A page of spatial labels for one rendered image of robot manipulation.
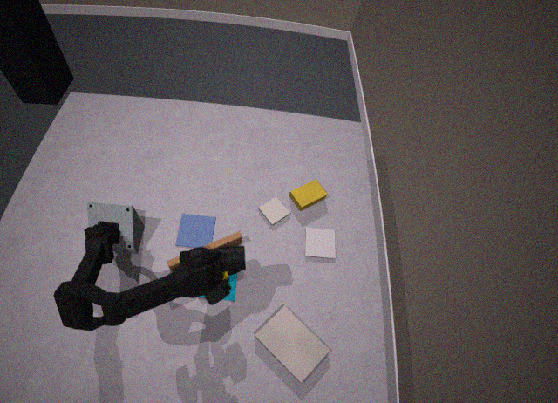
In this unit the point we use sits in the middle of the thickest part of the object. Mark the yellow rectangular block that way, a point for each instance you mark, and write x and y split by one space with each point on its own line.
307 195

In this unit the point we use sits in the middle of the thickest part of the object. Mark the brown wooden plank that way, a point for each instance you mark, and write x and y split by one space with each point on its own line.
227 241

